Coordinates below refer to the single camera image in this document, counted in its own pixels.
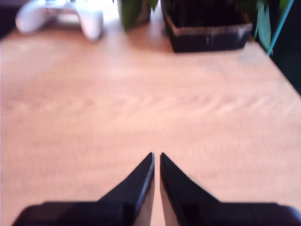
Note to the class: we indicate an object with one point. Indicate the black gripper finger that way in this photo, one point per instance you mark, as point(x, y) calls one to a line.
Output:
point(178, 188)
point(138, 188)

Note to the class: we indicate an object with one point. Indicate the black planter tray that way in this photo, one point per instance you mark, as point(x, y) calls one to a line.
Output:
point(207, 37)

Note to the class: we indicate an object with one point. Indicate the white game controller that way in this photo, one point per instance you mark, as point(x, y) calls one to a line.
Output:
point(89, 21)

